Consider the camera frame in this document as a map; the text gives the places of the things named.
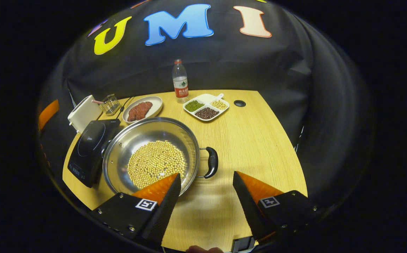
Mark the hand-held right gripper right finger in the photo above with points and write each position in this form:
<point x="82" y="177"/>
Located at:
<point x="249" y="211"/>

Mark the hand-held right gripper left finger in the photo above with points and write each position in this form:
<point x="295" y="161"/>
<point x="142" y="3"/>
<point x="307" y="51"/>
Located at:
<point x="164" y="214"/>

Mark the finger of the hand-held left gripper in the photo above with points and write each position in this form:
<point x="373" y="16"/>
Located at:
<point x="47" y="114"/>

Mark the heap of soybeans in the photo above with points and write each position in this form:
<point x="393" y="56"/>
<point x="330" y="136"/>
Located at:
<point x="154" y="161"/>

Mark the black induction cooktop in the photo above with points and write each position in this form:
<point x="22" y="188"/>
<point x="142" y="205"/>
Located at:
<point x="87" y="151"/>

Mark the stainless steel pot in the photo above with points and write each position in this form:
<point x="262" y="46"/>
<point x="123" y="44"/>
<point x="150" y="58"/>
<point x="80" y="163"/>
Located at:
<point x="143" y="133"/>

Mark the white toaster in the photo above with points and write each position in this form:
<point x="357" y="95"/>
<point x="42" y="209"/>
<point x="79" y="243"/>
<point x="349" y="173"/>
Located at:
<point x="84" y="112"/>

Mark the brown meat piece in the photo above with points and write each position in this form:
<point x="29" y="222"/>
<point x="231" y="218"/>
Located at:
<point x="133" y="114"/>
<point x="146" y="107"/>

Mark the dark red bean heap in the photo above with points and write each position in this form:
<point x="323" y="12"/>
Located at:
<point x="207" y="113"/>

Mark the white oval plate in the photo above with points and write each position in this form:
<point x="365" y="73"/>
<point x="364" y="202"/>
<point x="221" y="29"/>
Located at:
<point x="155" y="104"/>

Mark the small soybean portion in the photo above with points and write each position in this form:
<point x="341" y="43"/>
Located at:
<point x="218" y="104"/>

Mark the green mung bean heap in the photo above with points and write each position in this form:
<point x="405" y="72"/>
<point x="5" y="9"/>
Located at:
<point x="194" y="105"/>

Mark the white divided dish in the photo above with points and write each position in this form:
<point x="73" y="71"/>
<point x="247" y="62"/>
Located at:
<point x="206" y="98"/>

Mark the clear plastic water bottle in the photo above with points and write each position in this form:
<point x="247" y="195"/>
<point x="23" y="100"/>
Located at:
<point x="180" y="80"/>

